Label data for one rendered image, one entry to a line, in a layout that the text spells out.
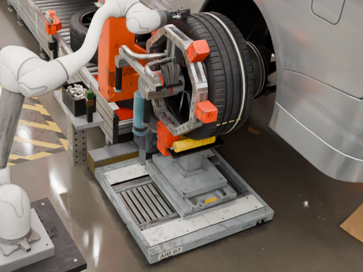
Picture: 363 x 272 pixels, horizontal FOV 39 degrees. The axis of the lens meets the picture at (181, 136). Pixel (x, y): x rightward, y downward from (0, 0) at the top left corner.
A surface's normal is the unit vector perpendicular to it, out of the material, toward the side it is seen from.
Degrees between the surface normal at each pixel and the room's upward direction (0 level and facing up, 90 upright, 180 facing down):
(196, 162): 90
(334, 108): 90
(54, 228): 0
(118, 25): 90
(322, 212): 0
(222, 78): 62
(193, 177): 0
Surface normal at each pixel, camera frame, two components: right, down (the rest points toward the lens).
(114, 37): 0.49, 0.54
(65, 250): 0.09, -0.81
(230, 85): 0.49, 0.22
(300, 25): -0.87, 0.22
